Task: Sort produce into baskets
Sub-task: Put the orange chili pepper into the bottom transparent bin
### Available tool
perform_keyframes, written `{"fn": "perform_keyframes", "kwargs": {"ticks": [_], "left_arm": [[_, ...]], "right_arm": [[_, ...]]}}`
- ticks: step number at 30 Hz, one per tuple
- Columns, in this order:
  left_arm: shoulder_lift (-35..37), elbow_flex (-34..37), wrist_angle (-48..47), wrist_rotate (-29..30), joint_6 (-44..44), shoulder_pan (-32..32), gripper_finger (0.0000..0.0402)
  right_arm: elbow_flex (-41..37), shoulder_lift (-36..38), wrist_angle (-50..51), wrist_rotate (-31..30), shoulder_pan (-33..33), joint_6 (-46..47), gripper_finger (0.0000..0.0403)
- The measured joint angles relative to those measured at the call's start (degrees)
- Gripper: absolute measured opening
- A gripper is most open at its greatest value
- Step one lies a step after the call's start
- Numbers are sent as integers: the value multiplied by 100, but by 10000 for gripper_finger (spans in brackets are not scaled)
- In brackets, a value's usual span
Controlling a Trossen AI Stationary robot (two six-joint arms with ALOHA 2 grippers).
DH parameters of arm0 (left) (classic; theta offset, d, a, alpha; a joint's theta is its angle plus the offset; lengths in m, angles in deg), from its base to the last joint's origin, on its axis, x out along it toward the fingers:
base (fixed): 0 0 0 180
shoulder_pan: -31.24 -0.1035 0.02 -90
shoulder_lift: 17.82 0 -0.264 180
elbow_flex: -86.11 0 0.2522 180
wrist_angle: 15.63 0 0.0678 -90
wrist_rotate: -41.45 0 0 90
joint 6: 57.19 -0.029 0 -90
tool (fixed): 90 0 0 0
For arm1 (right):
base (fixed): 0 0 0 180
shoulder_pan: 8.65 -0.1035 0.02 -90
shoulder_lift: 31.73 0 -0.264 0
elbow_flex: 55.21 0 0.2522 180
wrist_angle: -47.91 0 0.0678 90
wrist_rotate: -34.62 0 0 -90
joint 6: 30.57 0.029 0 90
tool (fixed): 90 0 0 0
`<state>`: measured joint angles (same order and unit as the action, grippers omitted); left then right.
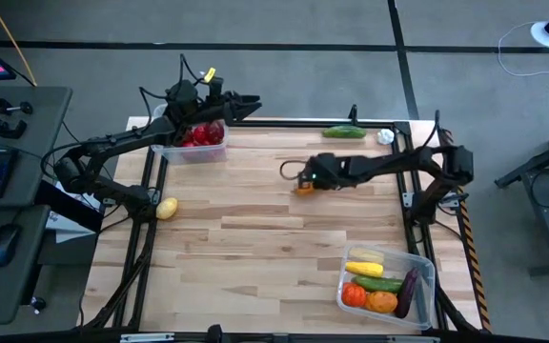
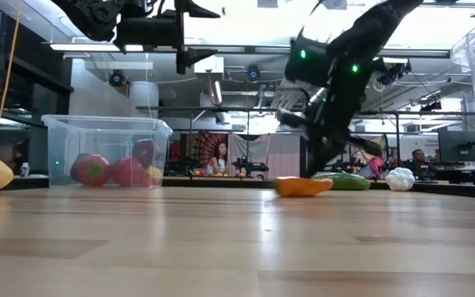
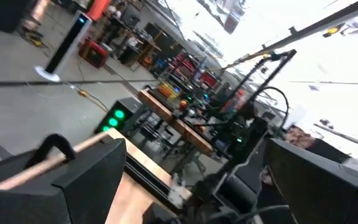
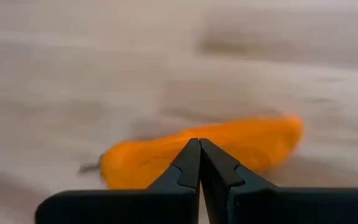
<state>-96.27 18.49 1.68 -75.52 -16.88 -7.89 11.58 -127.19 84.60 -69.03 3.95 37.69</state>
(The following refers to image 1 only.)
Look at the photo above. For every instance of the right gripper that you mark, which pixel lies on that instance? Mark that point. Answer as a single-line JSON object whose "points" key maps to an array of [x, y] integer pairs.
{"points": [[327, 171]]}

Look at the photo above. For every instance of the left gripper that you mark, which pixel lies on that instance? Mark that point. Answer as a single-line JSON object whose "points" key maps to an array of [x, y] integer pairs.
{"points": [[219, 112]]}

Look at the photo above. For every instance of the orange carrot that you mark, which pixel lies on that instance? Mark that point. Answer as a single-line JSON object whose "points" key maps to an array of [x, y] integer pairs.
{"points": [[303, 191]]}

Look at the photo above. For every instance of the green cucumber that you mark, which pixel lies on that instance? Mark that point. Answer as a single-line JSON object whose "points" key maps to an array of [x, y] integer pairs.
{"points": [[344, 132], [377, 284]]}

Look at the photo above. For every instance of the white garlic bulb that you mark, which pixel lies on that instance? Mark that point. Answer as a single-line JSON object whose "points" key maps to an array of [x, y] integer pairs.
{"points": [[385, 136]]}

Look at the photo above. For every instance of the yellow lemon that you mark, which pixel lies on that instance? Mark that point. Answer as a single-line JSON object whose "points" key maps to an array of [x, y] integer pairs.
{"points": [[166, 208]]}

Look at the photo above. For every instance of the orange fruit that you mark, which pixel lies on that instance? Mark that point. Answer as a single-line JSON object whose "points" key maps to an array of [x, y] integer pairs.
{"points": [[381, 302]]}

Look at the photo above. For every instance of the purple eggplant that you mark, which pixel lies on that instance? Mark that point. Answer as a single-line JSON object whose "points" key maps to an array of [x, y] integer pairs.
{"points": [[407, 293]]}

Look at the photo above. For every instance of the clear plastic bin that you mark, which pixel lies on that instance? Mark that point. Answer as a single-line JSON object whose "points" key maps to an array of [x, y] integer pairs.
{"points": [[193, 155], [424, 286]]}

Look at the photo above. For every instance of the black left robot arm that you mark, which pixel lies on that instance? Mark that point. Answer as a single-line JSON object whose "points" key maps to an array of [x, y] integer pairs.
{"points": [[112, 140]]}

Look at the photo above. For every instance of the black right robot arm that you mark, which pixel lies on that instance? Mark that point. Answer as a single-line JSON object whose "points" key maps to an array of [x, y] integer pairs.
{"points": [[398, 162]]}

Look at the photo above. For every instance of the yellow gripper tag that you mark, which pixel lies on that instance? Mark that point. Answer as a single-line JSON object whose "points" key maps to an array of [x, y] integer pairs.
{"points": [[210, 74]]}

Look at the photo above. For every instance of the yellow black hazard tape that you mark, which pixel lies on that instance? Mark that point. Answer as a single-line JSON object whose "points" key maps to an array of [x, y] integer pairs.
{"points": [[472, 267]]}

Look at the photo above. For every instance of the white papers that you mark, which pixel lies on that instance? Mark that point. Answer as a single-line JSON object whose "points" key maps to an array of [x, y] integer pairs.
{"points": [[72, 228]]}

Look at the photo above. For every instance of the black side table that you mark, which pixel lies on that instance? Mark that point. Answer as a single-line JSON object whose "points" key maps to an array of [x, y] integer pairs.
{"points": [[547, 228]]}

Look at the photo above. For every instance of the black computer mouse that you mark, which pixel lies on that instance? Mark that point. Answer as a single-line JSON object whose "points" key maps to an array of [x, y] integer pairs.
{"points": [[4, 244]]}

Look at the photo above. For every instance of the black desk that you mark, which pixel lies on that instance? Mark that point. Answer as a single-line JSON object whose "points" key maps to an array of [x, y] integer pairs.
{"points": [[12, 286]]}

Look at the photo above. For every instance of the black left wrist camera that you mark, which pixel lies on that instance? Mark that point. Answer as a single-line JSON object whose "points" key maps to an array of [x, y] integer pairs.
{"points": [[215, 90]]}

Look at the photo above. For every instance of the black aluminium table frame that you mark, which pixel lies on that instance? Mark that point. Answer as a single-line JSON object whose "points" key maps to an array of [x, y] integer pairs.
{"points": [[279, 123]]}

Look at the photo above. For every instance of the small black frame mount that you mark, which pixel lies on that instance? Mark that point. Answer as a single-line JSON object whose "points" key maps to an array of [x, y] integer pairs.
{"points": [[353, 114]]}

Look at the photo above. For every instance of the silver frame corner bracket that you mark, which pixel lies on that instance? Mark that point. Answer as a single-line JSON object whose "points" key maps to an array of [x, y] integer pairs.
{"points": [[156, 196], [408, 200]]}

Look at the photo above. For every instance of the small black exterior camera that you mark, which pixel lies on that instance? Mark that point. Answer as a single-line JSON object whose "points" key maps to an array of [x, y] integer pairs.
{"points": [[216, 333]]}

